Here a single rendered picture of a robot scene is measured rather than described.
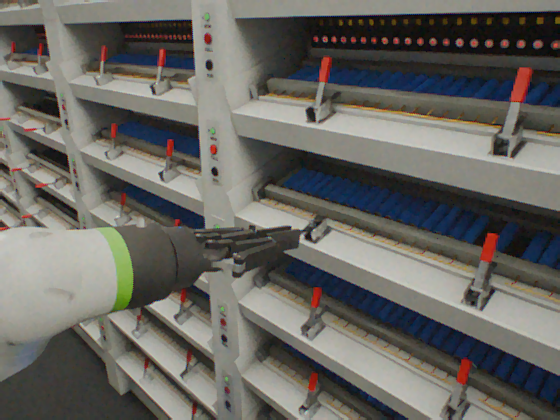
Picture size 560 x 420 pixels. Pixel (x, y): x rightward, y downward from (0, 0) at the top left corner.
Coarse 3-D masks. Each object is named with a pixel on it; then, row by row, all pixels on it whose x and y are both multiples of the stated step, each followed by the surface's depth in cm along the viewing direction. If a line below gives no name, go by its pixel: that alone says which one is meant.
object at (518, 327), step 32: (288, 160) 91; (256, 192) 84; (480, 192) 67; (256, 224) 81; (288, 224) 78; (320, 256) 72; (352, 256) 68; (384, 256) 66; (384, 288) 65; (416, 288) 60; (448, 288) 59; (512, 288) 57; (448, 320) 59; (480, 320) 55; (512, 320) 53; (544, 320) 52; (512, 352) 54; (544, 352) 50
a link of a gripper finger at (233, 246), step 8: (208, 240) 56; (224, 240) 58; (248, 240) 61; (256, 240) 61; (264, 240) 62; (272, 240) 63; (208, 248) 56; (232, 248) 58; (240, 248) 59; (248, 248) 60; (232, 256) 58
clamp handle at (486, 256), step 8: (488, 232) 54; (488, 240) 54; (496, 240) 54; (488, 248) 54; (480, 256) 55; (488, 256) 54; (480, 264) 55; (488, 264) 55; (480, 272) 55; (480, 280) 55; (480, 288) 55
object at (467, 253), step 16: (272, 192) 84; (288, 192) 82; (304, 208) 80; (320, 208) 77; (336, 208) 75; (352, 208) 74; (352, 224) 73; (368, 224) 71; (384, 224) 69; (400, 224) 68; (400, 240) 67; (416, 240) 65; (432, 240) 63; (448, 240) 63; (448, 256) 63; (464, 256) 61; (496, 256) 58; (512, 256) 58; (496, 272) 59; (512, 272) 57; (528, 272) 55; (544, 272) 54; (544, 288) 55
